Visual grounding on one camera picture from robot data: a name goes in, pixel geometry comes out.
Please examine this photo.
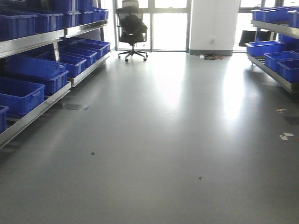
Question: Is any black office chair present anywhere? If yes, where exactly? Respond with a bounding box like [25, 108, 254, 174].
[116, 7, 148, 62]

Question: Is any white pillar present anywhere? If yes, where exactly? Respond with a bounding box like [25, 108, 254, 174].
[189, 0, 240, 56]

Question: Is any left steel shelving rack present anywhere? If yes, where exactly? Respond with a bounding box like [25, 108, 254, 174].
[0, 0, 109, 147]

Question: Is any steel shelving rack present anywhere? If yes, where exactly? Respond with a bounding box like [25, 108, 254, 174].
[0, 0, 109, 147]
[244, 6, 299, 93]

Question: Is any right steel shelving rack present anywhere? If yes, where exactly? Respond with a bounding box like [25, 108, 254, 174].
[244, 6, 299, 93]

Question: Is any power strip with cables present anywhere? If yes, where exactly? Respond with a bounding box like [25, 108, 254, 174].
[194, 53, 223, 61]

